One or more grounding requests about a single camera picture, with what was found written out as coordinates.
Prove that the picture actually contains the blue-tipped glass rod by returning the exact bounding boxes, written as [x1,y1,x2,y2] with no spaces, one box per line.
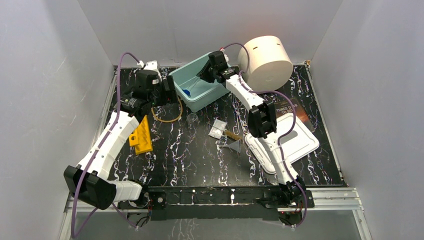
[182,78,201,97]

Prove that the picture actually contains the clear glass beaker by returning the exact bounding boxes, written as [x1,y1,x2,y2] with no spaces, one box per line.
[186,113,199,130]

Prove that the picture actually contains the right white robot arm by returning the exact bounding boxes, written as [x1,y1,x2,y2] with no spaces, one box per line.
[197,50,307,207]

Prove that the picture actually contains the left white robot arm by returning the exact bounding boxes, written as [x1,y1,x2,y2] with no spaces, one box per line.
[63,69,178,210]

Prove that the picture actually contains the tan rubber tube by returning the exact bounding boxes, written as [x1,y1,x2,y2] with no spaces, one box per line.
[150,96,184,123]

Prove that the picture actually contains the teal plastic bin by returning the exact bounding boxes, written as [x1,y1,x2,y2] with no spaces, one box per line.
[168,53,230,113]

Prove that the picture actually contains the yellow test tube rack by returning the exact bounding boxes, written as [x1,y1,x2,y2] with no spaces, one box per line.
[128,116,153,155]

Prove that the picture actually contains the cream cylindrical container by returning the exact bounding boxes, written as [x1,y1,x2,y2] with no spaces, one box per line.
[237,35,294,92]

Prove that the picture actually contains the clear plastic packet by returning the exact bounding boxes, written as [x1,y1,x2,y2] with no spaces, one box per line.
[208,119,227,139]

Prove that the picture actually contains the test tube brush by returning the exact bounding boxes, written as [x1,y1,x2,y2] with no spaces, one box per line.
[224,129,243,141]

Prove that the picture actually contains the metal test tube clamp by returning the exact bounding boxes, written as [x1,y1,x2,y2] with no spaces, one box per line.
[234,108,250,135]

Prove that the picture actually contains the clear glass funnel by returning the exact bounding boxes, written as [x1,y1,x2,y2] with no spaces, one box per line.
[217,139,242,153]

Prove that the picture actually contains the dark book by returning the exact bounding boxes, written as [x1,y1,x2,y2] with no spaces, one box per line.
[274,98,315,132]

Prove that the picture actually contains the white plastic lid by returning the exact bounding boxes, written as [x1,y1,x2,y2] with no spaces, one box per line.
[244,113,320,175]

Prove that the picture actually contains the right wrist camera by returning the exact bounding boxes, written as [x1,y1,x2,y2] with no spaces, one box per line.
[219,47,229,63]

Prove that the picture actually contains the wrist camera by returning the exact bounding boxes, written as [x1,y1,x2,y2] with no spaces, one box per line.
[219,47,229,63]
[137,60,162,79]

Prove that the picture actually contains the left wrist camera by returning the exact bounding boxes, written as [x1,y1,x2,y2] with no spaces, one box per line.
[137,60,162,79]

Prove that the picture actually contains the aluminium frame rail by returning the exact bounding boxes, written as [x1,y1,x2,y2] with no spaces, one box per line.
[64,188,365,214]

